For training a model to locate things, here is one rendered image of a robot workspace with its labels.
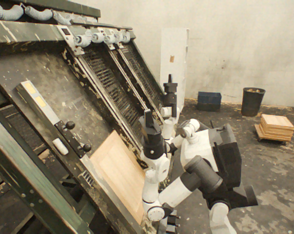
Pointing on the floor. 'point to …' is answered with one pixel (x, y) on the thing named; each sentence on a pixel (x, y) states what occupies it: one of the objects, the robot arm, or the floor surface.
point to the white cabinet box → (174, 59)
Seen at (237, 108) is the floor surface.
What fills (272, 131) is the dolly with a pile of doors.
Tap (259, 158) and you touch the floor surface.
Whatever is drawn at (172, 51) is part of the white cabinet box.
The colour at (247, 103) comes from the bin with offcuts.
